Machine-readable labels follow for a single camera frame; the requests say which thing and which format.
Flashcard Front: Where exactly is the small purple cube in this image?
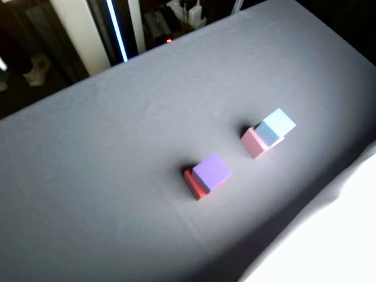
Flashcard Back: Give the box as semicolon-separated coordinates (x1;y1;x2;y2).
192;152;233;194

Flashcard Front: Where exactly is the small light blue cube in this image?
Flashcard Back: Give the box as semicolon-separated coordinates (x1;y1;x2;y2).
254;108;297;147

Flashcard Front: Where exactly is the red cube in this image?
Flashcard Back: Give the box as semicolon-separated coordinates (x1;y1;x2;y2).
184;167;227;202

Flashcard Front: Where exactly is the pink cube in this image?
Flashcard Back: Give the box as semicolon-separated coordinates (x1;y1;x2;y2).
240;126;286;160

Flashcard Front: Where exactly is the black box with red light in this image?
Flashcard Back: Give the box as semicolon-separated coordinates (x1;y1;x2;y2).
143;10;183;46

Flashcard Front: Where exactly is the grey table cloth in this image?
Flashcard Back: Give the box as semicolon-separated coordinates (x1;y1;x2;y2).
0;0;376;282

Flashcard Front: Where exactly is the white plastic device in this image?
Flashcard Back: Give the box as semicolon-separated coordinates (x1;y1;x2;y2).
167;0;208;29

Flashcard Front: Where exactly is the narrow white pillar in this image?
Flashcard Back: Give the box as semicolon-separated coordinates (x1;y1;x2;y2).
127;0;147;54

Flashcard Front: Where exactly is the blue light strip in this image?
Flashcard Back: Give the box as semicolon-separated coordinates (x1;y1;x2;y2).
105;0;129;63

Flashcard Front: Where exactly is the wide white pillar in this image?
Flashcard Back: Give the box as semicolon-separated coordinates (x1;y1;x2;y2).
49;0;111;78

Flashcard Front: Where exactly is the white shoe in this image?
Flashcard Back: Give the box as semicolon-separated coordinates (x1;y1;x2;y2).
22;54;51;87

